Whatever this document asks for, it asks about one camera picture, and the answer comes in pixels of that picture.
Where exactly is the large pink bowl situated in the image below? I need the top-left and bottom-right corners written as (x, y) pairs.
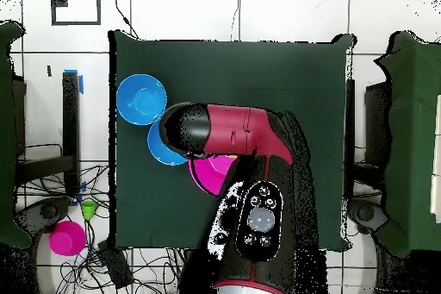
top-left (188, 153), bottom-right (239, 197)

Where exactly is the large blue bowl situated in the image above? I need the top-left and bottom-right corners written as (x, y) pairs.
top-left (146, 119), bottom-right (189, 166)
top-left (115, 73), bottom-right (169, 127)

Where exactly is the dark green table cloth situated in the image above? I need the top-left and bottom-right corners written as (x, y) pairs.
top-left (108, 29), bottom-right (356, 252)

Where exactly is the small green cup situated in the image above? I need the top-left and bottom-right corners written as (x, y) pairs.
top-left (79, 200), bottom-right (98, 221)

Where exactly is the blue tape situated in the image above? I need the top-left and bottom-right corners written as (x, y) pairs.
top-left (63, 68), bottom-right (84, 95)

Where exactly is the black box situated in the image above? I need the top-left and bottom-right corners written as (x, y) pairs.
top-left (363, 81), bottom-right (392, 167)

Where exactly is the black equipment base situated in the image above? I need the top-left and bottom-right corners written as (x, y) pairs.
top-left (15, 196), bottom-right (72, 236)
top-left (346, 198), bottom-right (388, 235)

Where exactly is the black power adapter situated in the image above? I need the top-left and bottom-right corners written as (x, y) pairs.
top-left (96, 240), bottom-right (134, 290)

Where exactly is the pink cup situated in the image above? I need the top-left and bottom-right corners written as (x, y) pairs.
top-left (48, 220), bottom-right (87, 258)

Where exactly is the green cloth covered table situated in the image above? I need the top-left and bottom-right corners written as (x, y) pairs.
top-left (374, 30), bottom-right (441, 259)
top-left (0, 20), bottom-right (34, 248)

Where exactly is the black post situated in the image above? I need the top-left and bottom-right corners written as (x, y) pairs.
top-left (345, 78), bottom-right (357, 185)

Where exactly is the black stand frame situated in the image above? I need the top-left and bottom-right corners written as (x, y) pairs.
top-left (13, 70), bottom-right (82, 198)

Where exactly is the black cable tangle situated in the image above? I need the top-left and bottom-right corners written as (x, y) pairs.
top-left (15, 164), bottom-right (111, 294)

